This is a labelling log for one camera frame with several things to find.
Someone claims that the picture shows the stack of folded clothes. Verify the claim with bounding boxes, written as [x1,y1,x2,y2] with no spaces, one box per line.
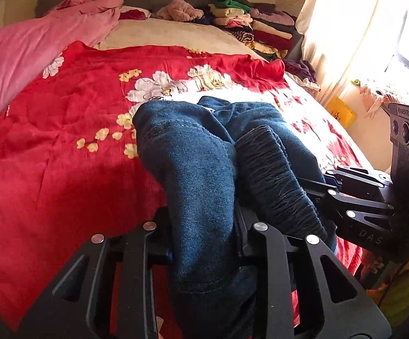
[208,0,297,60]

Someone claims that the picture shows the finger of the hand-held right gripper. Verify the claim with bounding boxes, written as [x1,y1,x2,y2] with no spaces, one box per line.
[303,179,396,226]
[325,165,393,199]

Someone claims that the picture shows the pink duvet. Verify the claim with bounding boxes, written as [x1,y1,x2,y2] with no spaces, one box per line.
[0,0,124,138]

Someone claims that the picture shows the beige bed sheet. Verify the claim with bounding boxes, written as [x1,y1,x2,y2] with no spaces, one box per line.
[95,18,265,60]

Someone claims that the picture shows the dark red cloth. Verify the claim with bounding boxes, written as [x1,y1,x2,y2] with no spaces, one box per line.
[119,7,152,22]

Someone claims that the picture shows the yellow box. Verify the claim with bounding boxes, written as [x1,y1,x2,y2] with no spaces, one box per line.
[326,96,357,129]

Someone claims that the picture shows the red floral blanket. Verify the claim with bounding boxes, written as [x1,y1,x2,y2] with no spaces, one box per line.
[0,40,385,333]

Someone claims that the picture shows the purple cloth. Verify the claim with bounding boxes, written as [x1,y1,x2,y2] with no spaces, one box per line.
[284,59,321,90]

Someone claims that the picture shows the blue denim jeans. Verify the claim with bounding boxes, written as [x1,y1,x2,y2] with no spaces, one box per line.
[132,95,339,339]

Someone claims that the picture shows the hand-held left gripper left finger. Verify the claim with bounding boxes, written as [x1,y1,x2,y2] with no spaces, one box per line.
[17,212,174,339]

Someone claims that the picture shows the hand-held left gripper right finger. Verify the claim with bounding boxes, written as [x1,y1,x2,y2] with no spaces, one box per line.
[234,212,392,339]

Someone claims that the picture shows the pink fluffy cloth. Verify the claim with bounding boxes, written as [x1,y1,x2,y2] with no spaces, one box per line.
[155,1,205,22]

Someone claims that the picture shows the white curtain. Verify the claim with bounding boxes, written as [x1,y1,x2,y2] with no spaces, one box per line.
[294,0,409,103]

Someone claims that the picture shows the pink floral cloth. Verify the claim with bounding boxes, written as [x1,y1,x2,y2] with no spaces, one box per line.
[360,83,403,119]

